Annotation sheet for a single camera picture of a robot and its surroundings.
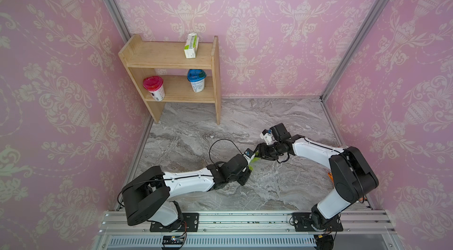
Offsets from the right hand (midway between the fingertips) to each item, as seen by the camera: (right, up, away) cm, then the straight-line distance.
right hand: (256, 155), depth 89 cm
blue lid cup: (-30, +39, -1) cm, 49 cm away
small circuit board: (-37, -31, -16) cm, 51 cm away
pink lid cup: (-49, +34, -5) cm, 60 cm away
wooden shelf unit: (-47, +47, +21) cm, 70 cm away
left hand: (-4, -6, -6) cm, 10 cm away
